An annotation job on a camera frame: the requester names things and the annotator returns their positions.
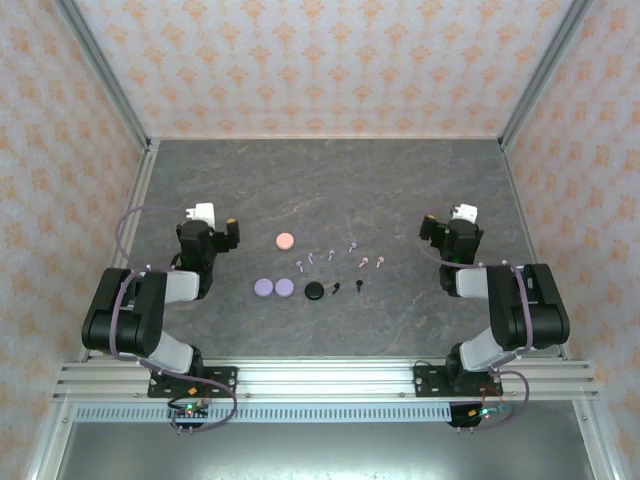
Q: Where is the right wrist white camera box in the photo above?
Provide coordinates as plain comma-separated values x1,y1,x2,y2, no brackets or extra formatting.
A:
449,202,480,224

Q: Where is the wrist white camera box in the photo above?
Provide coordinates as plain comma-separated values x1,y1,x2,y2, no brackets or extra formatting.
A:
449,202,480,224
184,201,217,227

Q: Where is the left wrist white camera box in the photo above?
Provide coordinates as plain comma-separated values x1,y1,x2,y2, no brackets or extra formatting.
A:
184,201,217,227

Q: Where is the right aluminium side rail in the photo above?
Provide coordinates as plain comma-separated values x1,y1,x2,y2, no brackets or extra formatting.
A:
499,139,569,360

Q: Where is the aluminium side rail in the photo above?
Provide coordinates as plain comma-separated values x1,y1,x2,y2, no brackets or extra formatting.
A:
77,139,161,362
499,139,569,360

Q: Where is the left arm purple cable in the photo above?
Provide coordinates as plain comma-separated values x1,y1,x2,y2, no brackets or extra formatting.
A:
108,204,239,435

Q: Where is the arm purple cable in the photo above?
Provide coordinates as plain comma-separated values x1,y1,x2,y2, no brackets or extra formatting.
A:
108,204,239,435
414,203,531,434

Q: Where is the left aluminium side rail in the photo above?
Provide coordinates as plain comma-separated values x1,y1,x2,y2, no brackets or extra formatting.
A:
77,139,161,362

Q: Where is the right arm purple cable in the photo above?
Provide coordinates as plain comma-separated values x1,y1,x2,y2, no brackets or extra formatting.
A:
414,203,531,434

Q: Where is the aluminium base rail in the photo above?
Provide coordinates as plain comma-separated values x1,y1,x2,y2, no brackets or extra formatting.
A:
52,355,600,401

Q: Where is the right aluminium frame post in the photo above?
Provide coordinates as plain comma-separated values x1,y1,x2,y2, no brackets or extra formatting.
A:
498,0,596,151

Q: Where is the aluminium frame post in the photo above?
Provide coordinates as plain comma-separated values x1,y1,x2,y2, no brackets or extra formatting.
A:
53,0,154,154
498,0,596,151

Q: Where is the left aluminium frame post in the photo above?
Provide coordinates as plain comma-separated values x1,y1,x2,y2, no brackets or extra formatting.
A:
53,0,154,154

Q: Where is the white slotted cable duct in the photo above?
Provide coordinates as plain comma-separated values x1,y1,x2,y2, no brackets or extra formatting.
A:
73,403,454,424

